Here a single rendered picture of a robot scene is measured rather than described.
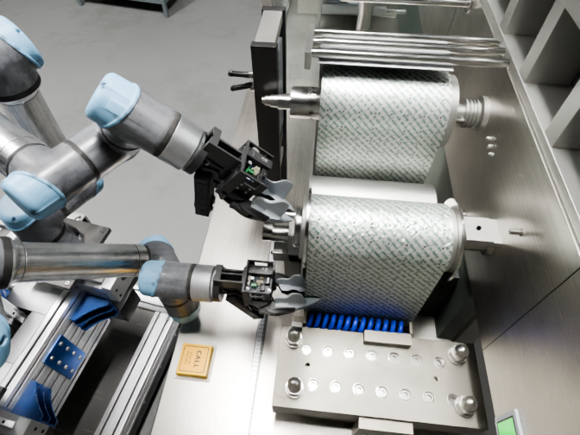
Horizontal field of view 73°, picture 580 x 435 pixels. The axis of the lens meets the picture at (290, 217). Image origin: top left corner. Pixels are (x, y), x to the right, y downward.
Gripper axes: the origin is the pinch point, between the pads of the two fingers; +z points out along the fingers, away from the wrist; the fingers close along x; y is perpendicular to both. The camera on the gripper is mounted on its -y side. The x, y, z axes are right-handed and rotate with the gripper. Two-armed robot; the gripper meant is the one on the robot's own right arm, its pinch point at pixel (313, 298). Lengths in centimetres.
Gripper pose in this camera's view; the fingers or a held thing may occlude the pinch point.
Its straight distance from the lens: 82.9
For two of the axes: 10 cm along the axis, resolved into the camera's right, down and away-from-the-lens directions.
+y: 0.0, -6.0, -8.0
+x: 1.0, -8.0, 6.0
